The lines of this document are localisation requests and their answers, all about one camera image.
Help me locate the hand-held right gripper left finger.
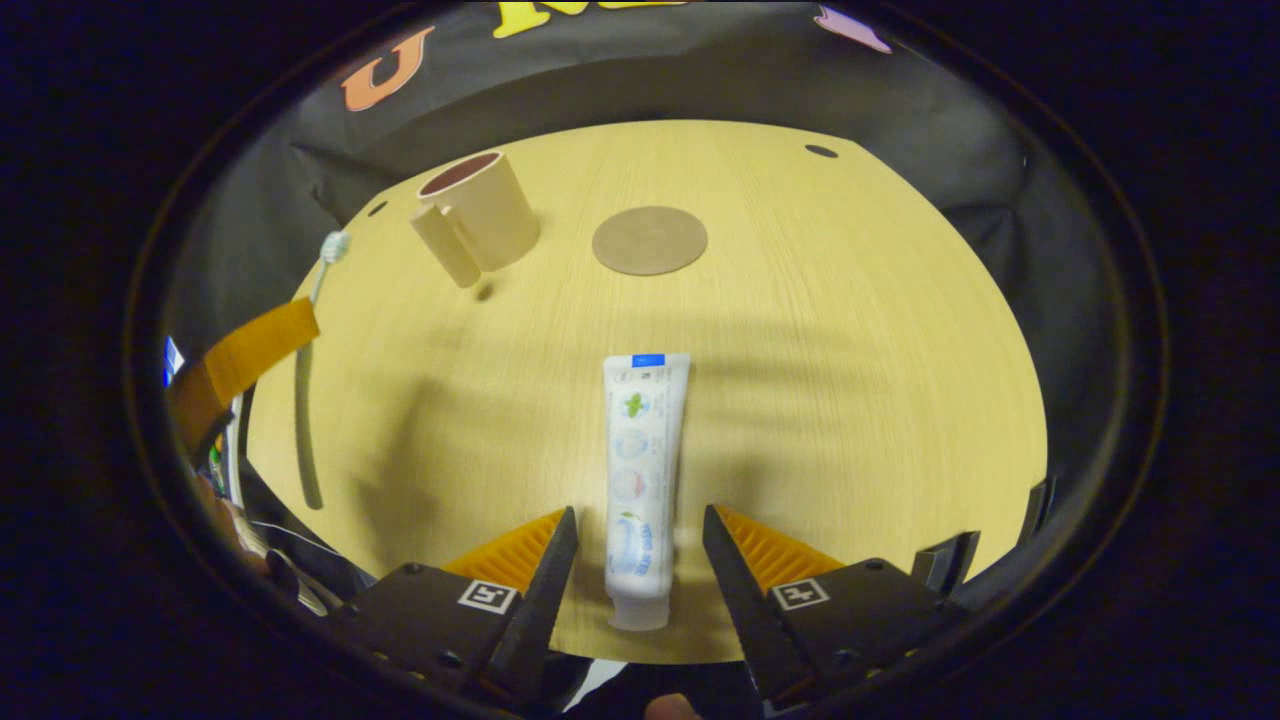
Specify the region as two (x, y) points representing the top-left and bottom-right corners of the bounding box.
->
(330, 505), (581, 720)

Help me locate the black backdrop cloth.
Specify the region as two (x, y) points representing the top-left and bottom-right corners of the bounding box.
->
(160, 0), (1111, 621)

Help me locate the white toothpaste tube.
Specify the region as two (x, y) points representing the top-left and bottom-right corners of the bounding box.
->
(602, 352), (693, 633)

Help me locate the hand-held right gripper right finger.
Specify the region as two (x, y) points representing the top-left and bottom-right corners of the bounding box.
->
(702, 503), (971, 716)

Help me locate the round brown coaster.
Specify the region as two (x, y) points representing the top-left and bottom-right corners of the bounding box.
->
(591, 205), (709, 277)

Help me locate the beige cup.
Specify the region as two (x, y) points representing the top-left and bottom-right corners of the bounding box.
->
(410, 150), (542, 290)

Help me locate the pale green toothbrush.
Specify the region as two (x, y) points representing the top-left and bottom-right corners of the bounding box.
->
(293, 229), (352, 512)

